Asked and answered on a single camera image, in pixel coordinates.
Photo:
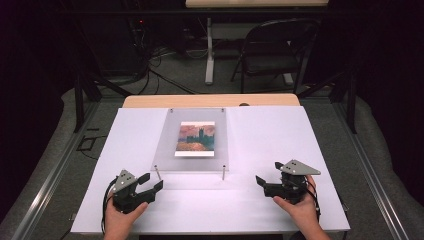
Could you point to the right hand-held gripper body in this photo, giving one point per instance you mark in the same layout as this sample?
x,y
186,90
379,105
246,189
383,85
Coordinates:
x,y
293,188

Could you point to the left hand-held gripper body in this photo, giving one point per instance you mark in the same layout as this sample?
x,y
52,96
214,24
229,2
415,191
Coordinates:
x,y
126,197

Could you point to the person's left hand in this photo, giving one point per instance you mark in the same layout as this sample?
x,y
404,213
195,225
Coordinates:
x,y
120,218

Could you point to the person's right hand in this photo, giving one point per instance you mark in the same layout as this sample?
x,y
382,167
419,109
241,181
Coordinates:
x,y
300,210

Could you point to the white board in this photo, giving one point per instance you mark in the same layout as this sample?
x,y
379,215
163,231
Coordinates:
x,y
266,140

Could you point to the painted landscape picture card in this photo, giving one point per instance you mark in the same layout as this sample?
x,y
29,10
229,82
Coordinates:
x,y
195,138

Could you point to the black metal stand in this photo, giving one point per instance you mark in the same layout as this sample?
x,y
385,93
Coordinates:
x,y
350,103
80,100

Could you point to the wooden table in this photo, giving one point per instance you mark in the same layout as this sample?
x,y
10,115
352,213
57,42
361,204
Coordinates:
x,y
200,100

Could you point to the black folding chair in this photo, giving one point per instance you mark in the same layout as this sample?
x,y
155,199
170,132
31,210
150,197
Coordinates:
x,y
273,60

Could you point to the white desk leg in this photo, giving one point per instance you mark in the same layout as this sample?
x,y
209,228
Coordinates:
x,y
209,60

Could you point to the dark equipment with red light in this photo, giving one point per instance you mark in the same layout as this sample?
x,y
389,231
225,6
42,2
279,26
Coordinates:
x,y
140,30

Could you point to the light desk top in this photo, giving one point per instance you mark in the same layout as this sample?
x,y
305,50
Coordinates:
x,y
256,3

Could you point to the metal frame standoff pin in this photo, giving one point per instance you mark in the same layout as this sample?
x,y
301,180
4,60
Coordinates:
x,y
157,172
223,172

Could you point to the clear acrylic picture frame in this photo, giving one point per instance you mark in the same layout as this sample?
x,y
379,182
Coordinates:
x,y
165,151

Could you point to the aluminium floor rail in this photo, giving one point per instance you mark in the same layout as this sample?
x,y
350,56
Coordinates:
x,y
50,180
370,180

